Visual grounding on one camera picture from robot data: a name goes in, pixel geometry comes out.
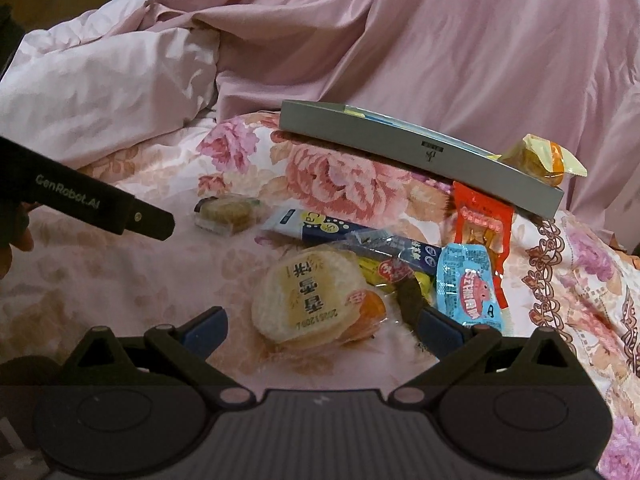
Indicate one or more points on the dark blue tube packet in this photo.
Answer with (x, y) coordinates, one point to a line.
(310, 222)

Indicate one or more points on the clear brown snack packet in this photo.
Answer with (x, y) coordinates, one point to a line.
(410, 300)

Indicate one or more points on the pink duvet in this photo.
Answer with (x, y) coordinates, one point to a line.
(400, 35)

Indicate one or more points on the yellow bar packet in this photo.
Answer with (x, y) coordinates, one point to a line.
(372, 273)

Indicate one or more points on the pale pink quilt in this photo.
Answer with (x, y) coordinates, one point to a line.
(100, 85)

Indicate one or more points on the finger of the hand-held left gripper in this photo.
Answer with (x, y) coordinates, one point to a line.
(152, 222)

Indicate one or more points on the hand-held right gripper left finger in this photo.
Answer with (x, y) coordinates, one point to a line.
(205, 331)

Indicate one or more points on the red snack packet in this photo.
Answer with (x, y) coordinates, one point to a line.
(480, 210)

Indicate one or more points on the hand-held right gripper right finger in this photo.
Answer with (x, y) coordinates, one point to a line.
(436, 326)

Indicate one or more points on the grey tray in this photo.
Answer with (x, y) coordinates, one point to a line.
(400, 155)

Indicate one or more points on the round rice cracker packet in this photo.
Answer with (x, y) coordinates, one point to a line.
(300, 300)

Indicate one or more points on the floral bedsheet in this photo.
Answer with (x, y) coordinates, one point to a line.
(150, 270)

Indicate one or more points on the light blue snack packet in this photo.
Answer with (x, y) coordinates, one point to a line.
(465, 290)

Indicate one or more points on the pale yellow snack packet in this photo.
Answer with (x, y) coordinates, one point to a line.
(540, 160)

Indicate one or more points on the small clear cake packet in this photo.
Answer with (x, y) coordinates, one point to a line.
(227, 215)

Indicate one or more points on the person's left hand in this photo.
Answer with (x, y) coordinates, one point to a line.
(21, 241)

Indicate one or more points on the blue colourful packet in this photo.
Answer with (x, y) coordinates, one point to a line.
(390, 119)

